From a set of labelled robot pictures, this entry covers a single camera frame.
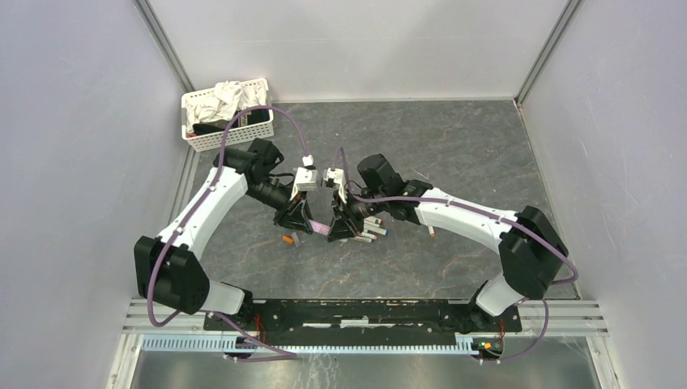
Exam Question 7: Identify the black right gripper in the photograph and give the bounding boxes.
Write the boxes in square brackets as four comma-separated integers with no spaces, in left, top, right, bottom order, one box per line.
[326,187,387,242]

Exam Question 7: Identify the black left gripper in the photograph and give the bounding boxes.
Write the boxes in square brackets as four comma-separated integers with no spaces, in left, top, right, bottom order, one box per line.
[245,177,314,235]

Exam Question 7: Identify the pink highlighter marker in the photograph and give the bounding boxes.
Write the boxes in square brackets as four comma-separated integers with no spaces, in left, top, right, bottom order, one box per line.
[310,220,331,236]

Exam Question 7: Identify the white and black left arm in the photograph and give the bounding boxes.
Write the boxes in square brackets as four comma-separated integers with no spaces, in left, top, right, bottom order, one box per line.
[134,139,316,331]

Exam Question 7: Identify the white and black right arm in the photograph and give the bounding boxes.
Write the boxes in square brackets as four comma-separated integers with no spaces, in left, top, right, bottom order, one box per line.
[322,154,578,331]

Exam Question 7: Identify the peach capped marker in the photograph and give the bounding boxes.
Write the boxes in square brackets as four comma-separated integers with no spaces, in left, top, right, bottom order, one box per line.
[352,236,375,243]

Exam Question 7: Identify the green capped marker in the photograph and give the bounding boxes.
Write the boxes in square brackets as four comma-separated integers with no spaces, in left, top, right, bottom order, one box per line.
[364,223,388,236]

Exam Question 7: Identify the white plastic basket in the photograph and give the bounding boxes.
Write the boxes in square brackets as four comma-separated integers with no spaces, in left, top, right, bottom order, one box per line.
[181,88,274,152]

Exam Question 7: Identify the dark item in basket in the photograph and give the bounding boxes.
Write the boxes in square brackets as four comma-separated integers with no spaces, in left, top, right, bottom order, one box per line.
[192,107,270,136]

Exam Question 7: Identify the white crumpled cloth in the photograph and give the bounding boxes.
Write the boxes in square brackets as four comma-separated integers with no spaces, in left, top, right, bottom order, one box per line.
[181,79,269,124]

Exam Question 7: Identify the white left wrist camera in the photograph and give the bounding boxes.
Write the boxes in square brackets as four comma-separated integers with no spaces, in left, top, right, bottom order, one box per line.
[290,155,318,200]

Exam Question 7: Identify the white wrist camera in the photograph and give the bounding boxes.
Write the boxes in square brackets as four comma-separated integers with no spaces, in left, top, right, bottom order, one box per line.
[321,168,348,203]
[290,155,318,200]

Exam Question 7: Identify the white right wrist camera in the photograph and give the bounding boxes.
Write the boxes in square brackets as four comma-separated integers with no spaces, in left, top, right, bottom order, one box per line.
[321,168,348,203]

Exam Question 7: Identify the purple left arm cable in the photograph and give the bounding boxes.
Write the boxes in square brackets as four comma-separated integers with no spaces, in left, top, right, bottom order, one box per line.
[146,105,315,363]

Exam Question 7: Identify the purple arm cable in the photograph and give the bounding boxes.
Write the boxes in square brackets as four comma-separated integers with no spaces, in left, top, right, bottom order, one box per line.
[332,147,579,365]
[146,105,315,363]

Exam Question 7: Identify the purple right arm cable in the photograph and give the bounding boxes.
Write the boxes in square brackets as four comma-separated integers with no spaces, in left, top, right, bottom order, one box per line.
[332,147,579,365]

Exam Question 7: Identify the white slotted cable duct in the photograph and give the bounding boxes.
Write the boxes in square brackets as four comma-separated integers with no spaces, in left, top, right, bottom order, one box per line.
[140,335,479,356]

